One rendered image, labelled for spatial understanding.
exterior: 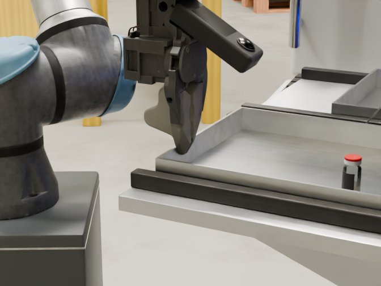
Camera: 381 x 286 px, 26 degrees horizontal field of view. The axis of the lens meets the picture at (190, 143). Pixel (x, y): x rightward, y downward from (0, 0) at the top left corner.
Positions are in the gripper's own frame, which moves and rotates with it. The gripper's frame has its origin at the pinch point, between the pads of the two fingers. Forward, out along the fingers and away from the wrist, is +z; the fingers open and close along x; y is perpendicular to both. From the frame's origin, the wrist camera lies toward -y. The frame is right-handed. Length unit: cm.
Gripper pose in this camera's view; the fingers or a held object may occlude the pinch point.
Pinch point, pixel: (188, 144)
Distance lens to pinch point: 105.0
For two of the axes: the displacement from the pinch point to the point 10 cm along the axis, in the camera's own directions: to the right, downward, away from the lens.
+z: 0.0, 9.5, 3.1
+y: -8.9, -1.4, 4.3
